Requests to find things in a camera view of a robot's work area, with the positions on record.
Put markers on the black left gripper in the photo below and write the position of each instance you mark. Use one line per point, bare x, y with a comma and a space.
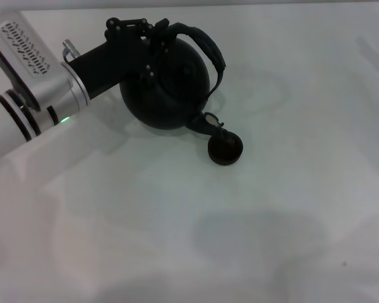
123, 53

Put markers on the small dark brown teacup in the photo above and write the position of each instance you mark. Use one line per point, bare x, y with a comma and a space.
224, 153

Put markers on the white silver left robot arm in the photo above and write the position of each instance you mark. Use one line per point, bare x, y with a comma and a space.
6, 129

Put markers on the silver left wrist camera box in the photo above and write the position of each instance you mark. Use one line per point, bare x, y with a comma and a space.
25, 53

